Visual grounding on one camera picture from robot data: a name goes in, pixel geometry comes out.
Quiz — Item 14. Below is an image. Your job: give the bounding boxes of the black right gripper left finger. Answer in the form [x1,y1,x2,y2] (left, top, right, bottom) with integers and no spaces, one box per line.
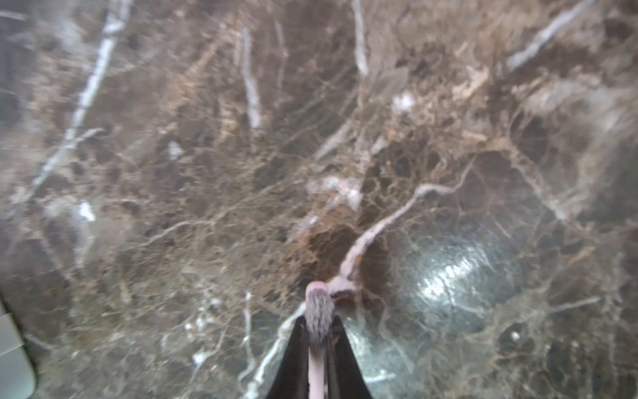
[266,316,309,399]

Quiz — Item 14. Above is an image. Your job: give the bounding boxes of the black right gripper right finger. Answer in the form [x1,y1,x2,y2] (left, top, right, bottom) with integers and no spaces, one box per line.
[326,316,373,399]

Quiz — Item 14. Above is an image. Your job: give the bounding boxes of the cream toothbrush holder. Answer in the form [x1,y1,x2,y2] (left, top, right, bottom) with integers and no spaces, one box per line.
[1,304,37,399]

